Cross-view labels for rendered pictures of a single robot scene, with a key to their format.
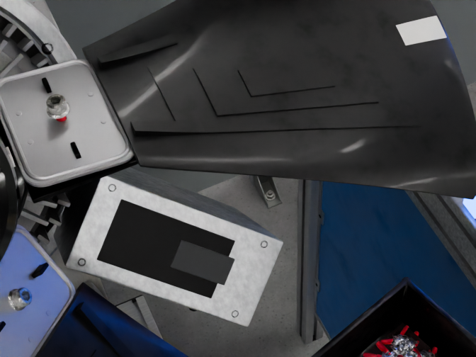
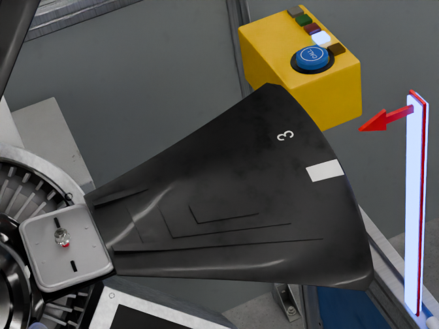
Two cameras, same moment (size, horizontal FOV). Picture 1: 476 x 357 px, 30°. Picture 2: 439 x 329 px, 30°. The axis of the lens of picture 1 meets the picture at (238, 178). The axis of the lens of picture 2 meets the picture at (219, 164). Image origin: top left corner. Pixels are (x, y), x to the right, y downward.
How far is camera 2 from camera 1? 0.19 m
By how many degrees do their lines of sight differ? 11
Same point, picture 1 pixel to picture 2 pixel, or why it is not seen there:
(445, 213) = (395, 311)
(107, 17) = not seen: hidden behind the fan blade
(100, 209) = (103, 311)
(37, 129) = (48, 252)
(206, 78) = (166, 212)
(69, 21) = (109, 172)
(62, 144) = (65, 262)
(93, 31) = not seen: hidden behind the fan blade
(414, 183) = (317, 280)
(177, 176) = (209, 297)
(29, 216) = (51, 318)
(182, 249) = not seen: outside the picture
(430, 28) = (331, 168)
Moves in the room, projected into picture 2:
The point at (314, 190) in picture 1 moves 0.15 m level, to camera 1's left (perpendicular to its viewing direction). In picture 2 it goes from (311, 301) to (227, 311)
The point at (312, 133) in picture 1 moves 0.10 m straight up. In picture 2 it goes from (242, 247) to (225, 162)
